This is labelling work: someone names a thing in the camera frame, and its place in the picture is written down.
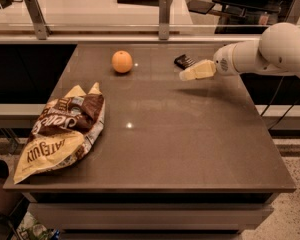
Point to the orange fruit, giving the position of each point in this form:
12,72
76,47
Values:
122,61

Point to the right metal glass bracket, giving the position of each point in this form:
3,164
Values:
293,14

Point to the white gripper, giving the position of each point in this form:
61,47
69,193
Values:
222,61

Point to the brown yellow snack bag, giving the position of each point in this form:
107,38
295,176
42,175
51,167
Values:
64,132

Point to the person in dark clothes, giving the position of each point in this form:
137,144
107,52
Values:
251,16

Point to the glass barrier panel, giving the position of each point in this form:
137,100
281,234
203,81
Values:
103,15

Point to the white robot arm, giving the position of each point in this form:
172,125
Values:
275,53

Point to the left metal glass bracket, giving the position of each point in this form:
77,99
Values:
41,29

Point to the middle metal glass bracket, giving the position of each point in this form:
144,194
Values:
164,19

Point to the black tablet device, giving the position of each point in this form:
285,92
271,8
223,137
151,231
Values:
201,7

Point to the metal glass bracket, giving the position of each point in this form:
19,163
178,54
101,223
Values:
293,14
164,19
41,29

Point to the black rxbar chocolate bar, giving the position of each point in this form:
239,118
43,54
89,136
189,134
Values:
184,62

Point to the green packaged items below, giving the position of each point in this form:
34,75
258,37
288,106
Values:
31,229

